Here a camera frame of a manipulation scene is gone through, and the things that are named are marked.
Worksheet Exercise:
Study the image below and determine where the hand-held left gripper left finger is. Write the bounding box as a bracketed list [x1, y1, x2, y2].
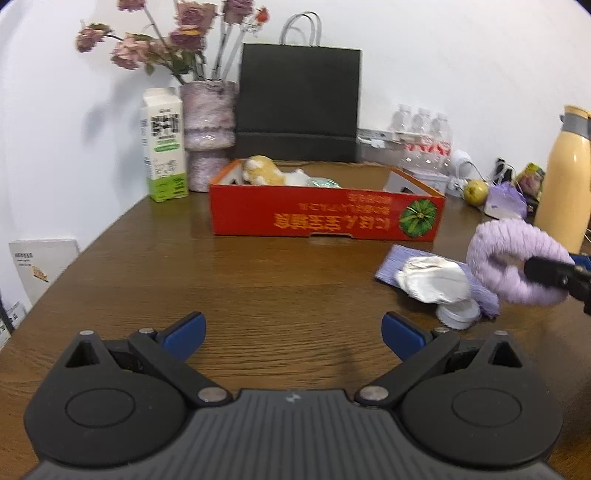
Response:
[65, 311, 233, 408]

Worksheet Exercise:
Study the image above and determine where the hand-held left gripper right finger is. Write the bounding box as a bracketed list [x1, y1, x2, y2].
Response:
[355, 311, 527, 409]

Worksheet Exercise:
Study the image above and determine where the purple fluffy ring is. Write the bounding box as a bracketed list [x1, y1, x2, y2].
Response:
[466, 219, 575, 306]

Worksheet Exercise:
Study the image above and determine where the orange cardboard box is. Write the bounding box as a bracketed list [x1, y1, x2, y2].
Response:
[209, 158, 447, 242]

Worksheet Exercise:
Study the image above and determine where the white round lid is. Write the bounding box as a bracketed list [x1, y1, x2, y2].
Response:
[436, 299, 481, 330]

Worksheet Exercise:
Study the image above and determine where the crumpled white tissue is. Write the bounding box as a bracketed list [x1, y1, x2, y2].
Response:
[394, 256, 472, 305]

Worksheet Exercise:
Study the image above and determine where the purple cloth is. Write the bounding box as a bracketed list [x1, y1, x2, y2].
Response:
[375, 244, 502, 319]

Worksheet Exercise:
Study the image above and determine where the yellow insulated bottle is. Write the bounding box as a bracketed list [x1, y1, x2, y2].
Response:
[534, 105, 591, 254]

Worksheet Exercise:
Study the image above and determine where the purple tissue pack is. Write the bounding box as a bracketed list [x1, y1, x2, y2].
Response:
[485, 181, 528, 220]

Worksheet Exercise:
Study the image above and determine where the dark snack packet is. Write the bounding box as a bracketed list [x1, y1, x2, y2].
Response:
[515, 162, 546, 205]

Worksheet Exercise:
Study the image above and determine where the yellow green apple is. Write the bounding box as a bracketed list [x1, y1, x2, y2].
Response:
[464, 179, 490, 205]

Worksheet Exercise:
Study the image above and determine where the white mini fan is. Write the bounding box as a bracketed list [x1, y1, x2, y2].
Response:
[449, 150, 479, 182]

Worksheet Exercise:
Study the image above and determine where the floral print tin box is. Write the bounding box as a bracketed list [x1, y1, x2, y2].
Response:
[416, 170, 450, 195]

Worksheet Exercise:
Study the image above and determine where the white booklet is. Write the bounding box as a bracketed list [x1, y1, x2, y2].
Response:
[8, 239, 80, 315]

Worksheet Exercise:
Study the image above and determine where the beige plush toy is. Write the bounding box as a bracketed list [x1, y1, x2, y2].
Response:
[243, 155, 311, 186]

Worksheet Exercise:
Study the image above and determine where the clear water bottle red label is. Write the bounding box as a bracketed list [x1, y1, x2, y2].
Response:
[390, 104, 414, 134]
[411, 107, 433, 144]
[429, 112, 453, 158]

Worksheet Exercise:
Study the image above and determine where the white green milk carton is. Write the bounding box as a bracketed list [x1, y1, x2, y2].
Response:
[141, 87, 190, 203]

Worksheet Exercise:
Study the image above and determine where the small white open carton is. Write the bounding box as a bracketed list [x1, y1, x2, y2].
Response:
[358, 128, 407, 149]

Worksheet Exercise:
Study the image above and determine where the pink mottled glass vase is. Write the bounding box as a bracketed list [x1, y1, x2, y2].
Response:
[179, 80, 238, 193]

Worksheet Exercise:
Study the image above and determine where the black paper bag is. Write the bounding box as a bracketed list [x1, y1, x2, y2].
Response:
[233, 11, 363, 163]

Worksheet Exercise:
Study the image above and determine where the dried rose bouquet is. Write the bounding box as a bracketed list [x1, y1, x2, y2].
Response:
[76, 0, 271, 86]

